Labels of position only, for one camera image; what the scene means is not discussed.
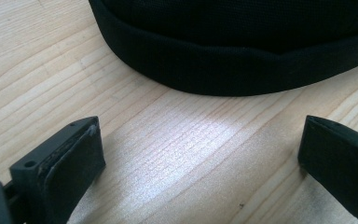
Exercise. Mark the black fabric hat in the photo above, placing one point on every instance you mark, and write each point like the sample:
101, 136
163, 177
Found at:
230, 46

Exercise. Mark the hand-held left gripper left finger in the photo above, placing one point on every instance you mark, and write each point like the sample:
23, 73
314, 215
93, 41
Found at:
62, 168

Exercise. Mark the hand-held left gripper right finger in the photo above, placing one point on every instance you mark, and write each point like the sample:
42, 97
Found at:
341, 158

